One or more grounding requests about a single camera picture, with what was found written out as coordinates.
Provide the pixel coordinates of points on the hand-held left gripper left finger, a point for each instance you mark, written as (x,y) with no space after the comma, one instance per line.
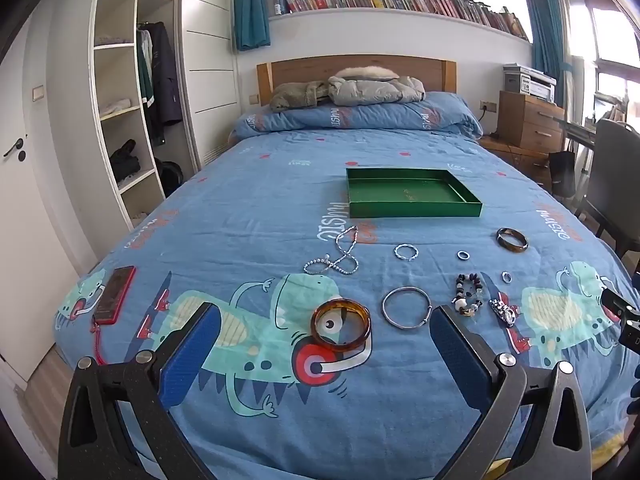
(190,355)

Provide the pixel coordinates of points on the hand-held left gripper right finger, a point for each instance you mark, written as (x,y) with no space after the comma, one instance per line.
(460,355)

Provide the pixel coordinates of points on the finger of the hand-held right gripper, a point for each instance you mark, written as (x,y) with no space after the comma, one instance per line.
(617,305)

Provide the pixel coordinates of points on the silver bangle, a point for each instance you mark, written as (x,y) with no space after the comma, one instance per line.
(383,308)

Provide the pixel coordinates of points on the amber bangle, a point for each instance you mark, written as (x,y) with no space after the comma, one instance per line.
(350,344)

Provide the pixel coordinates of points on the dark brown bangle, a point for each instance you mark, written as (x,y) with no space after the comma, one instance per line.
(515,247)

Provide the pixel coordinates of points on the green tray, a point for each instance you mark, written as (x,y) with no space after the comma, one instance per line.
(410,192)

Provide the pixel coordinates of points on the red phone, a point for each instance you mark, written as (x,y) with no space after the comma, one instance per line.
(114,294)

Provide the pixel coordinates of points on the grey chair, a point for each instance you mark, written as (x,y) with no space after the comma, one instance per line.
(612,175)

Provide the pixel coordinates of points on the black bag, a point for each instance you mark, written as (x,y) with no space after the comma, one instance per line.
(562,172)

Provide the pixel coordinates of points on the desk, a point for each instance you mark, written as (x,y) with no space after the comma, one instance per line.
(577,132)

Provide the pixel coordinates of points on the low wooden table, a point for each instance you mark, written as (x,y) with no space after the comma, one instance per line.
(515,157)

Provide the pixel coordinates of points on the black backpack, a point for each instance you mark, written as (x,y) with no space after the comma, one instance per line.
(170,175)

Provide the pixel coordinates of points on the blue printed bed cover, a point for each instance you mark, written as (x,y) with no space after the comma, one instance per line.
(280,185)

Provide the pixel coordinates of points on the wooden drawer cabinet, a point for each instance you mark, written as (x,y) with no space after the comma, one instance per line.
(535,125)

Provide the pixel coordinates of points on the black clothes pile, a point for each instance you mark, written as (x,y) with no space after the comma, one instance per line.
(124,162)

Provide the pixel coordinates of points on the white door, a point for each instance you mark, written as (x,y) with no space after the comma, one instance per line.
(30,210)

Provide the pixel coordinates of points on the white printer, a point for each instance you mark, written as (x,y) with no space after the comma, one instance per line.
(530,82)

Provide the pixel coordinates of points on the folded blue duvet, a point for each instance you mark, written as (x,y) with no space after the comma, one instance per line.
(375,117)

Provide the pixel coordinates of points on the folded white clothes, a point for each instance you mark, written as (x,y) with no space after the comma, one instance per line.
(116,106)

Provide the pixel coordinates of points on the side window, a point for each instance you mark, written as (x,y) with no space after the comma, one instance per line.
(615,35)

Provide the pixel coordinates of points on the white wardrobe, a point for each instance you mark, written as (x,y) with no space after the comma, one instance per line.
(210,85)

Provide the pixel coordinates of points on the grey puffer jacket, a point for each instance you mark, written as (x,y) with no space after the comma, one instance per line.
(375,91)

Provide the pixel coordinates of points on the long blue curtain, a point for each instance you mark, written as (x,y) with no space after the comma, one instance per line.
(545,35)

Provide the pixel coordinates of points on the olive jacket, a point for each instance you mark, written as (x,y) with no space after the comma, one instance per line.
(295,95)

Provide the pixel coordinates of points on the dark hanging coat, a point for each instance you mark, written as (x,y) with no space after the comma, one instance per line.
(165,75)

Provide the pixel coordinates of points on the green white hanging garment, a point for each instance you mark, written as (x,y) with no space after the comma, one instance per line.
(144,70)

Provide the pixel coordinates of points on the wooden headboard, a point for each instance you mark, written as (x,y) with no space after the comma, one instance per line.
(300,67)

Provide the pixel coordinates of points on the folded grey clothes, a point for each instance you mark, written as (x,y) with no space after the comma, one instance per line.
(112,40)

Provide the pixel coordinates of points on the short blue curtain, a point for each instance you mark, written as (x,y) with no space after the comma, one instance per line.
(250,5)

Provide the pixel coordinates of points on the wall socket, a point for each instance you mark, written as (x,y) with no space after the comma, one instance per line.
(488,106)

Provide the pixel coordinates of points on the light switch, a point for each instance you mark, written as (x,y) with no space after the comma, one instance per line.
(38,92)

